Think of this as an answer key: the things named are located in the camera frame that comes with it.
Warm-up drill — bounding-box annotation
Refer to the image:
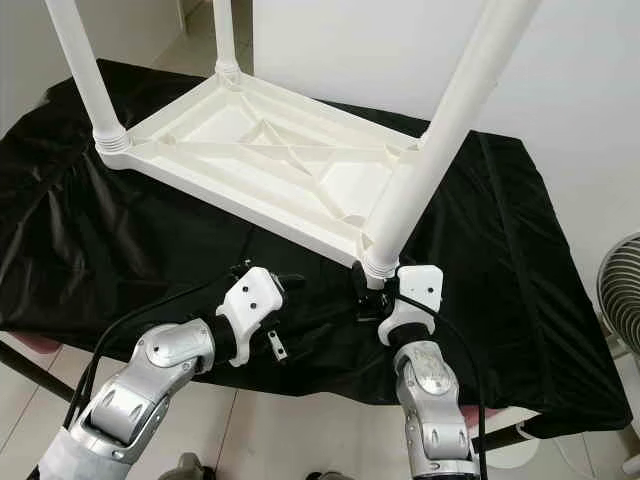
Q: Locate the white plastic table top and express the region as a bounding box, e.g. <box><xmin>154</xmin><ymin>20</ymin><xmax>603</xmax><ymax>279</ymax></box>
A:
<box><xmin>95</xmin><ymin>60</ymin><xmax>426</xmax><ymax>286</ymax></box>

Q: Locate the white plastic table leg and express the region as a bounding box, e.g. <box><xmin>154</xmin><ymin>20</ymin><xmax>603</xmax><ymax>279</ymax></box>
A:
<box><xmin>213</xmin><ymin>0</ymin><xmax>241</xmax><ymax>76</ymax></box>
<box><xmin>363</xmin><ymin>0</ymin><xmax>548</xmax><ymax>281</ymax></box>
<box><xmin>45</xmin><ymin>0</ymin><xmax>131</xmax><ymax>156</ymax></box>
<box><xmin>415</xmin><ymin>0</ymin><xmax>511</xmax><ymax>149</ymax></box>

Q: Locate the grey robot left foot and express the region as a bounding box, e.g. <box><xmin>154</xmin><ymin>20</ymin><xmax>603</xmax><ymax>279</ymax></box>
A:
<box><xmin>175</xmin><ymin>455</ymin><xmax>206</xmax><ymax>480</ymax></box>

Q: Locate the white round plastic object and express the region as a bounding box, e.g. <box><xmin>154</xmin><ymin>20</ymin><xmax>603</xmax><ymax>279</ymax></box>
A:
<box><xmin>485</xmin><ymin>420</ymin><xmax>541</xmax><ymax>466</ymax></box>

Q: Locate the black tablecloth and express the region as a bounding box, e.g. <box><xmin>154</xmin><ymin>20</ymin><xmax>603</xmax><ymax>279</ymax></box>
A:
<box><xmin>0</xmin><ymin>60</ymin><xmax>633</xmax><ymax>436</ymax></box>

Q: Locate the white standing fan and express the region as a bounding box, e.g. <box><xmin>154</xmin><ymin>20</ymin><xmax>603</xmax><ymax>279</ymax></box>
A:
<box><xmin>598</xmin><ymin>235</ymin><xmax>640</xmax><ymax>351</ymax></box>

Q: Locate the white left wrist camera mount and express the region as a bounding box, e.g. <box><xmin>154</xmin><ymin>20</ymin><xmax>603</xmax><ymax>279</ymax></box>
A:
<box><xmin>218</xmin><ymin>265</ymin><xmax>286</xmax><ymax>366</ymax></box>

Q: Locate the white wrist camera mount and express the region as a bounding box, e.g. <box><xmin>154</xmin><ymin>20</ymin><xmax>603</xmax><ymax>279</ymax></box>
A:
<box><xmin>218</xmin><ymin>265</ymin><xmax>286</xmax><ymax>366</ymax></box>
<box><xmin>378</xmin><ymin>265</ymin><xmax>444</xmax><ymax>346</ymax></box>

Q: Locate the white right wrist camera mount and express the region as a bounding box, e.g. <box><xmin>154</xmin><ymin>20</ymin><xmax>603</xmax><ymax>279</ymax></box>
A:
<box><xmin>378</xmin><ymin>265</ymin><xmax>444</xmax><ymax>346</ymax></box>

